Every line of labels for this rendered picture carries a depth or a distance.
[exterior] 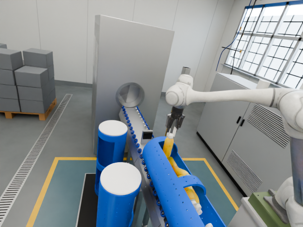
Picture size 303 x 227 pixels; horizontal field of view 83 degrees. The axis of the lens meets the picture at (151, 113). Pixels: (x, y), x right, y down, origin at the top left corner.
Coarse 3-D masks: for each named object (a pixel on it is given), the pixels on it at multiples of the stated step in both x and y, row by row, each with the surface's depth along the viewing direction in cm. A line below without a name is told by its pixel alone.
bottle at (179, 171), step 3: (174, 168) 122; (177, 168) 121; (180, 168) 120; (174, 171) 120; (177, 171) 118; (180, 171) 116; (183, 171) 115; (186, 171) 116; (177, 174) 117; (180, 174) 114; (183, 174) 113; (186, 174) 112
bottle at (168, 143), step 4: (168, 140) 122; (172, 140) 122; (164, 144) 125; (168, 144) 122; (172, 144) 123; (164, 148) 126; (168, 148) 124; (164, 152) 127; (168, 152) 126; (168, 156) 128
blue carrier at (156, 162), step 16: (160, 144) 137; (144, 160) 132; (160, 160) 114; (176, 160) 139; (160, 176) 107; (176, 176) 101; (192, 176) 102; (160, 192) 103; (176, 192) 94; (176, 208) 88; (192, 208) 85; (208, 208) 103; (176, 224) 85; (192, 224) 79; (224, 224) 92
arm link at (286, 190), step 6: (288, 180) 104; (282, 186) 107; (288, 186) 102; (276, 192) 113; (282, 192) 105; (288, 192) 100; (276, 198) 110; (282, 198) 104; (288, 198) 98; (282, 204) 105
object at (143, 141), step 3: (144, 132) 164; (147, 132) 165; (150, 132) 166; (144, 135) 164; (147, 135) 166; (150, 135) 167; (141, 138) 169; (144, 138) 166; (147, 138) 168; (150, 138) 169; (141, 141) 169; (144, 141) 170; (147, 141) 172; (141, 144) 171
